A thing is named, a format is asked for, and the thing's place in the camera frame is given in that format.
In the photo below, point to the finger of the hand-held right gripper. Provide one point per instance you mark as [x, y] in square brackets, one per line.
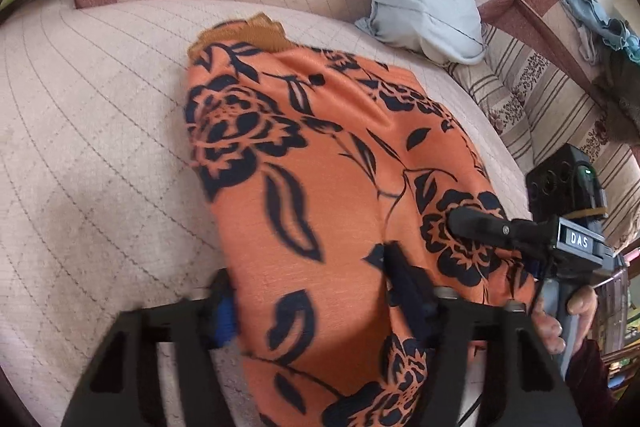
[490, 227]

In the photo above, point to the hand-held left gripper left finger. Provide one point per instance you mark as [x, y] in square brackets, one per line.
[225, 317]

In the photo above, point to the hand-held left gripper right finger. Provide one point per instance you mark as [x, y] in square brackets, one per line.
[412, 302]

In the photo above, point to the orange floral garment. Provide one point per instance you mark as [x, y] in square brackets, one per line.
[330, 167]

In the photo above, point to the person's right forearm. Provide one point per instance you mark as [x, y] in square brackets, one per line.
[592, 382]

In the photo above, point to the person's right hand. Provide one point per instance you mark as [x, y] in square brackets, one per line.
[550, 327]

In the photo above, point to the striped floral pillow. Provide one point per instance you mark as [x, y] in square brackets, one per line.
[540, 107]

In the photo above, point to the light blue ruffled cloth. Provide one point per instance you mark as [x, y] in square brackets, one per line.
[595, 12]

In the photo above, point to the quilted pink sofa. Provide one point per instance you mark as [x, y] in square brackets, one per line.
[110, 132]

